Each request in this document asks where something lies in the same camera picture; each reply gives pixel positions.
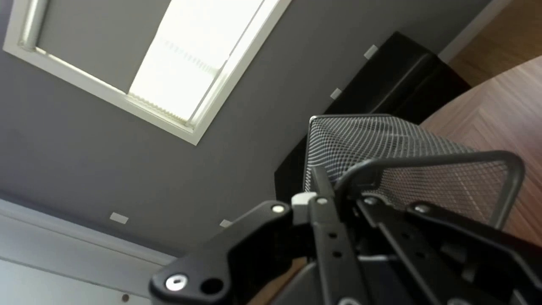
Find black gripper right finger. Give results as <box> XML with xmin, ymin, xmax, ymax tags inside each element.
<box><xmin>354</xmin><ymin>190</ymin><xmax>542</xmax><ymax>305</ymax></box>

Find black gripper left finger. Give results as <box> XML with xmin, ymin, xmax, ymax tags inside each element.
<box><xmin>147</xmin><ymin>190</ymin><xmax>369</xmax><ymax>305</ymax></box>

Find wooden side table black legs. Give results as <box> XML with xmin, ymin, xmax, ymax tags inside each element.
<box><xmin>246</xmin><ymin>54</ymin><xmax>542</xmax><ymax>305</ymax></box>

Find white wardrobe narrow doors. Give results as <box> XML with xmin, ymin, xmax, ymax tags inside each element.
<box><xmin>0</xmin><ymin>197</ymin><xmax>178</xmax><ymax>305</ymax></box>

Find silver mesh penholder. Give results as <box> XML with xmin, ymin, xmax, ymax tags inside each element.
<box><xmin>300</xmin><ymin>112</ymin><xmax>527</xmax><ymax>231</ymax></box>

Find white framed window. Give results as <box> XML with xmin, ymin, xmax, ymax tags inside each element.
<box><xmin>2</xmin><ymin>0</ymin><xmax>295</xmax><ymax>148</ymax></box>

